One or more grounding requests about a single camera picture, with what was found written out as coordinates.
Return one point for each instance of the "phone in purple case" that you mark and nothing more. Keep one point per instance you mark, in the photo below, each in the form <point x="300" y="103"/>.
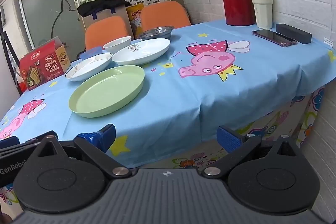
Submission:
<point x="273" y="37"/>

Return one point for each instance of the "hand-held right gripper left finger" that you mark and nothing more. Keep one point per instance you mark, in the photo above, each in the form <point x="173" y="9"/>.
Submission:
<point x="97" y="138"/>

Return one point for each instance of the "large white plate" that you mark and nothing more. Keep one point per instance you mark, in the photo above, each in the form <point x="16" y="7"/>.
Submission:
<point x="141" y="52"/>

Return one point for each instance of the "white paper tag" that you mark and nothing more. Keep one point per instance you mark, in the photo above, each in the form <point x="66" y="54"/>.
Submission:
<point x="328" y="43"/>

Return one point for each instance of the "frosted glass door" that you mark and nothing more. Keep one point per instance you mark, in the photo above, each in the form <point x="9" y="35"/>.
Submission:
<point x="39" y="3"/>

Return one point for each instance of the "steel plate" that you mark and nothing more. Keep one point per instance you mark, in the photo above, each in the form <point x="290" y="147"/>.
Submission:
<point x="157" y="31"/>

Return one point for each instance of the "black metal stand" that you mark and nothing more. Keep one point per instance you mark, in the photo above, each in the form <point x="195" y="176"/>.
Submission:
<point x="8" y="56"/>

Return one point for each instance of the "cream tumbler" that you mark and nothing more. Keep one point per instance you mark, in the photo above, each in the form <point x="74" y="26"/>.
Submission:
<point x="262" y="11"/>

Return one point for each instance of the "green plate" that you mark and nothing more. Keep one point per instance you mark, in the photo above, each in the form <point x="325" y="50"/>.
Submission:
<point x="105" y="92"/>

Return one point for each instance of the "white bowl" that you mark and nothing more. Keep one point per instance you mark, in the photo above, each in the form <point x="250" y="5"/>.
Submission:
<point x="116" y="44"/>

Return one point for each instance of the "floral table cover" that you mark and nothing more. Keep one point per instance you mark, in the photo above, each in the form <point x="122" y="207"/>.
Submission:
<point x="312" y="108"/>

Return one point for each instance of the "black rectangular case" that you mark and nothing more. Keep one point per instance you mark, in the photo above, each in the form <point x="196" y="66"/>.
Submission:
<point x="294" y="32"/>

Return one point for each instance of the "white plate with floral rim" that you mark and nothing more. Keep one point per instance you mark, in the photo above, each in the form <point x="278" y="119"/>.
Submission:
<point x="86" y="69"/>

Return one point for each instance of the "red cracker box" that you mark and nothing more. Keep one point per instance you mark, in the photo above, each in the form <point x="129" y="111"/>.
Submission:
<point x="42" y="69"/>

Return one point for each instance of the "yellow snack bag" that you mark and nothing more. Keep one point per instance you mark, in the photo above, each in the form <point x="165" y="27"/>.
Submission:
<point x="134" y="14"/>

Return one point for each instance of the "orange chair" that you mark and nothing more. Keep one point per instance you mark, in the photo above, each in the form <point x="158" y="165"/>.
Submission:
<point x="107" y="29"/>
<point x="162" y="15"/>

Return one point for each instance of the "black cloth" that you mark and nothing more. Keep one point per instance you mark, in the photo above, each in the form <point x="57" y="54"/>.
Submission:
<point x="99" y="6"/>

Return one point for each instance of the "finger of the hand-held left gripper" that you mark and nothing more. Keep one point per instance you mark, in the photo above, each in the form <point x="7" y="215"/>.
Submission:
<point x="9" y="141"/>

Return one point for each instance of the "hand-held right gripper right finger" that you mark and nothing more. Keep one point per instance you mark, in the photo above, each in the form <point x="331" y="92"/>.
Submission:
<point x="228" y="140"/>

